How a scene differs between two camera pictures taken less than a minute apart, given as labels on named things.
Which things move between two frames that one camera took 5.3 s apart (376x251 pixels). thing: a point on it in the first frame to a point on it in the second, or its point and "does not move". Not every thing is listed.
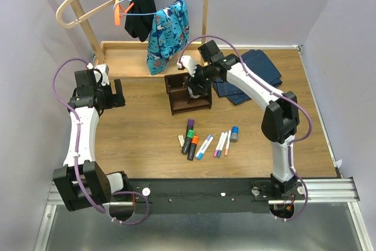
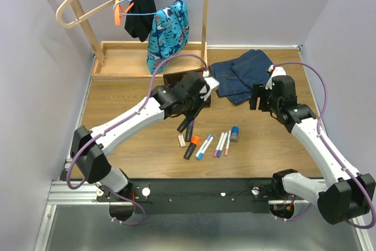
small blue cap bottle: (235, 130) does not move
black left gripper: (115, 100) to (200, 101)
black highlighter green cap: (187, 141) to (188, 120)
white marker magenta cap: (215, 150) does not move
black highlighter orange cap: (192, 149) does not move
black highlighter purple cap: (189, 127) does not move
